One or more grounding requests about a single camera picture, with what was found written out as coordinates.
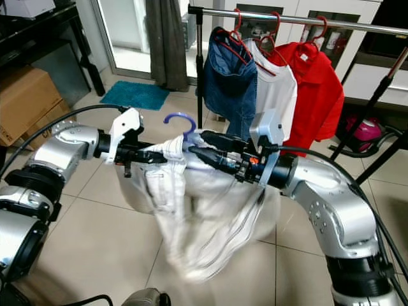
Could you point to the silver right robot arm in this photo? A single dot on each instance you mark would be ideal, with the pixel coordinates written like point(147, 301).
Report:
point(325, 204)

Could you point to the red clothes hanger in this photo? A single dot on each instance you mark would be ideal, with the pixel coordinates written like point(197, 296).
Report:
point(324, 25)
point(239, 22)
point(279, 22)

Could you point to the grey board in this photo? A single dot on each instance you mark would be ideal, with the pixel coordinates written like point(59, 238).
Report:
point(73, 73)

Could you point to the white drawer unit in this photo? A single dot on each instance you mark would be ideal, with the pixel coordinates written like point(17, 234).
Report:
point(382, 86)

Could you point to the white framed glass door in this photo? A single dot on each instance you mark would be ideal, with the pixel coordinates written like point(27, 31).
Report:
point(124, 32)

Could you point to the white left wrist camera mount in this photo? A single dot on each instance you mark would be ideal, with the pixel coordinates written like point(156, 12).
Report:
point(124, 124)

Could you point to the pink vacuum cleaner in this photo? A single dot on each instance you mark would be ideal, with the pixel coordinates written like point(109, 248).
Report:
point(364, 131)

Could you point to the white shirt with red trim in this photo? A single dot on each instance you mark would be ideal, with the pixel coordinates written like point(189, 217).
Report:
point(280, 95)

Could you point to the teal floor mat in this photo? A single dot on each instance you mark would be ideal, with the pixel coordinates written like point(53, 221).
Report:
point(134, 95)

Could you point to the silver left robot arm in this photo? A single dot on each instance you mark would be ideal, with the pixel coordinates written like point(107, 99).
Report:
point(76, 153)

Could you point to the blue denim garment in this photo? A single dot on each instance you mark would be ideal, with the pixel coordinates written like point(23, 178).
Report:
point(229, 89)

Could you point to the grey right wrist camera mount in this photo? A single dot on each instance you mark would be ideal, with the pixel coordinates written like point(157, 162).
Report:
point(266, 127)

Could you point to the large plain cardboard box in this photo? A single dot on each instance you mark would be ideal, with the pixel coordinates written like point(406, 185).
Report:
point(25, 102)

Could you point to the grey brown curtain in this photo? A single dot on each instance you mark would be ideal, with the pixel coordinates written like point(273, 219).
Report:
point(166, 44)

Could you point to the white printer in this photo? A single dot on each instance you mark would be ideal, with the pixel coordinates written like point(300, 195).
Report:
point(32, 6)

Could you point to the red collared shirt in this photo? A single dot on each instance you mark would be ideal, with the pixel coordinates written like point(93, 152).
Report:
point(319, 95)

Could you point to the cardboard box printed C/NO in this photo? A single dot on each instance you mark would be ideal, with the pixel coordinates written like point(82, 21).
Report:
point(51, 124)

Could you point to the black appliance with gold label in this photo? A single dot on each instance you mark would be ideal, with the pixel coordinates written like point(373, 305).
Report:
point(392, 32)

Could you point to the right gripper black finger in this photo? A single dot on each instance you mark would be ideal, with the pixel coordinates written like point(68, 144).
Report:
point(211, 159)
point(222, 142)

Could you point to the purple clothes hanger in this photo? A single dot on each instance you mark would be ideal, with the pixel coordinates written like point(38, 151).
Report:
point(179, 115)

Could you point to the white glass door cabinet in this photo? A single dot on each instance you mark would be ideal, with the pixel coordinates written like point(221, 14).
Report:
point(350, 9)

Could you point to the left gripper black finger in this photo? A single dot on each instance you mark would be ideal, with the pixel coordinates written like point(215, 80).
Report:
point(157, 156)

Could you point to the silver clothes rack rail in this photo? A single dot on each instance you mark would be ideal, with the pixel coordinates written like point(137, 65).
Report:
point(357, 25)

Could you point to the grey robot leg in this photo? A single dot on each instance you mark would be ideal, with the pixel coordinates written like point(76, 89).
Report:
point(146, 298)

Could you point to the black shelf table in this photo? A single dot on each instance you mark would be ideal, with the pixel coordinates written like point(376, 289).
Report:
point(38, 29)

